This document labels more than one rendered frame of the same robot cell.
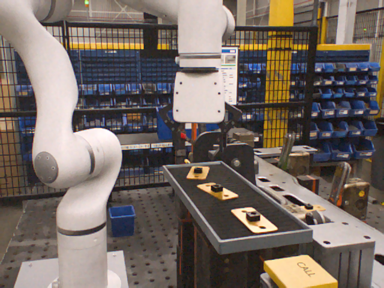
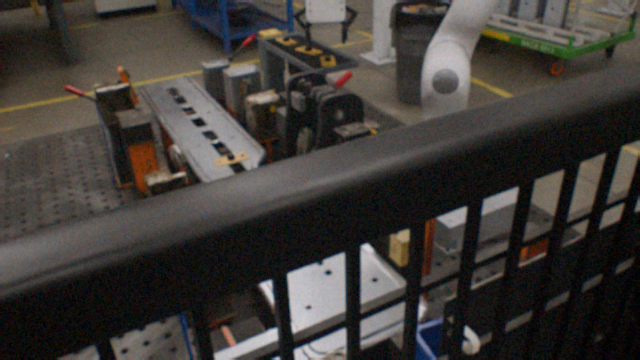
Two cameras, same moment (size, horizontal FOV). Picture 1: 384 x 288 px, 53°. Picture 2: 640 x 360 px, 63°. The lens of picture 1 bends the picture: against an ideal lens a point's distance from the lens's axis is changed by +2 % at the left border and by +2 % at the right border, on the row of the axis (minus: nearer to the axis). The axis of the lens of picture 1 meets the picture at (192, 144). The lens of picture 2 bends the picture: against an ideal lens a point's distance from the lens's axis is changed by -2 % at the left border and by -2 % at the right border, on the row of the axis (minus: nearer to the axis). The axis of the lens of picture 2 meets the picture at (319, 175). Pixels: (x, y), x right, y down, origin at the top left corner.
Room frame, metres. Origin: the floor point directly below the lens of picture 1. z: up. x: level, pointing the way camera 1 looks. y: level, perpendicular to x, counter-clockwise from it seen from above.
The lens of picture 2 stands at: (2.15, -0.33, 1.62)
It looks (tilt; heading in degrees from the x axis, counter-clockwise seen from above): 30 degrees down; 169
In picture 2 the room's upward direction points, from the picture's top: 2 degrees counter-clockwise
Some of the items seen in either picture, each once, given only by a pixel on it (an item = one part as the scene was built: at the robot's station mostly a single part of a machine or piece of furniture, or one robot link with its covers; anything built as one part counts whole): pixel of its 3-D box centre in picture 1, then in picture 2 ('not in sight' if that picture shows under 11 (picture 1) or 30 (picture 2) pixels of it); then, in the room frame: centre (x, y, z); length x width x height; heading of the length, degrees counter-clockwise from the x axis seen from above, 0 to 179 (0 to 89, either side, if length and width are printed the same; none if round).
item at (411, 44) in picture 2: not in sight; (422, 52); (-1.62, 1.28, 0.36); 0.54 x 0.50 x 0.73; 104
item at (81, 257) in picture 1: (83, 258); not in sight; (0.91, 0.28, 0.89); 0.19 x 0.19 x 0.18
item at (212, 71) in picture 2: not in sight; (222, 111); (0.35, -0.31, 0.88); 0.11 x 0.10 x 0.36; 106
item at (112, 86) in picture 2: not in sight; (122, 135); (0.45, -0.65, 0.88); 0.15 x 0.11 x 0.36; 106
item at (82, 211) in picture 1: (89, 176); (445, 91); (0.93, 0.26, 1.10); 0.19 x 0.12 x 0.24; 154
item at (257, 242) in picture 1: (220, 194); (305, 52); (0.65, -0.05, 1.16); 0.37 x 0.14 x 0.02; 16
